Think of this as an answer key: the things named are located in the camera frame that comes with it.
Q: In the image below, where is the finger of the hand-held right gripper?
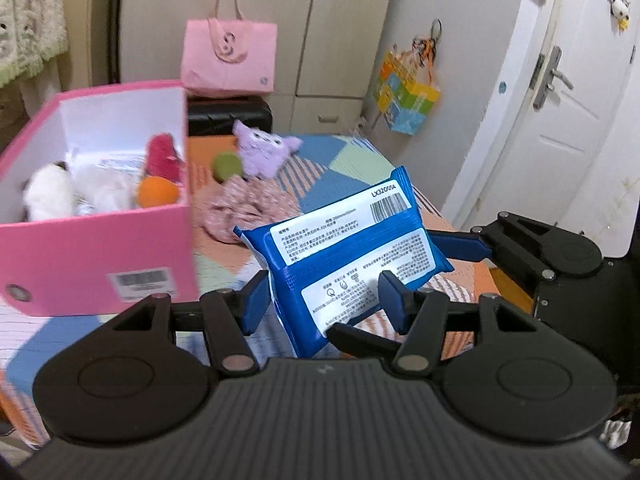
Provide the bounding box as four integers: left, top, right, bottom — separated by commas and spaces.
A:
326, 322, 402, 359
425, 212, 557, 281

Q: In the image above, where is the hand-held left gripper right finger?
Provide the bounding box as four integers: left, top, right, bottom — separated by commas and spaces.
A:
377, 270, 538, 376

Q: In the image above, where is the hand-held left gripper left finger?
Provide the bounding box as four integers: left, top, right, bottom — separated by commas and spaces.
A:
102, 270, 273, 378

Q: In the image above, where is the blue wet wipes packet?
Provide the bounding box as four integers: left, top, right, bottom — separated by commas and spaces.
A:
232, 166, 456, 359

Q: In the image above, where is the orange plush toy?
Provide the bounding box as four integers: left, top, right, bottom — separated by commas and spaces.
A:
136, 176, 181, 209

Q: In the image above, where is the pink storage box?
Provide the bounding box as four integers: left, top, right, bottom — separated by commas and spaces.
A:
0, 80, 201, 317

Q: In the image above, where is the white plastic bag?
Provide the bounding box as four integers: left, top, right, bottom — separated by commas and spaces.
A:
75, 165, 141, 211

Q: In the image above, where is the pink floral cloth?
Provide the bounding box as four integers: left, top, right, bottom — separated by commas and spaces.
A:
200, 176, 301, 245

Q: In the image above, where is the green plush piece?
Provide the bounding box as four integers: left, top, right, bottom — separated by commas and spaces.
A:
212, 152, 243, 183

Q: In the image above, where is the patchwork bed blanket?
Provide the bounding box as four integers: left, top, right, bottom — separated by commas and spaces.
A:
0, 132, 501, 451

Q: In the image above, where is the purple plush toy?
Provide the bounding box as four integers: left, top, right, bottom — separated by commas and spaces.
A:
232, 120, 304, 179

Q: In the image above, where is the white door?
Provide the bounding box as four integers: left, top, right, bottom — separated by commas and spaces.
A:
440, 0, 640, 261

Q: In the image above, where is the colourful printed bag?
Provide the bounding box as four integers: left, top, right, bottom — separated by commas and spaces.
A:
370, 19, 443, 137

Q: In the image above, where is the red plush toy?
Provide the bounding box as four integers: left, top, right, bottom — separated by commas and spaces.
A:
144, 132, 185, 183

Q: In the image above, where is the black suitcase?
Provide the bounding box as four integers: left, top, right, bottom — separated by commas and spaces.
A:
186, 96, 273, 137

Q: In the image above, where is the pink tote bag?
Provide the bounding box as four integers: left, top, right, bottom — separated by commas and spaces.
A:
180, 0, 278, 100

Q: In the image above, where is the white plush toy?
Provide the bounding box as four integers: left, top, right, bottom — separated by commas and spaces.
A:
22, 161, 78, 221

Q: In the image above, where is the beige wardrobe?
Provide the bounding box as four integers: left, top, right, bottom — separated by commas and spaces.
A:
120, 0, 401, 133

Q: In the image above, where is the small white plush pendant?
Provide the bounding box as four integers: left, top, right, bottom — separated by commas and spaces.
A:
606, 0, 631, 36

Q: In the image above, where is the black rack pole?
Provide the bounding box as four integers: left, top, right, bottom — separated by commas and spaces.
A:
107, 0, 126, 86

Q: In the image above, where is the cream fleece cardigan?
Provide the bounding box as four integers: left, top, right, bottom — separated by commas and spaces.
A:
0, 0, 68, 88

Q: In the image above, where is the metal door handle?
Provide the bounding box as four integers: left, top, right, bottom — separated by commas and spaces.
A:
532, 46, 575, 111

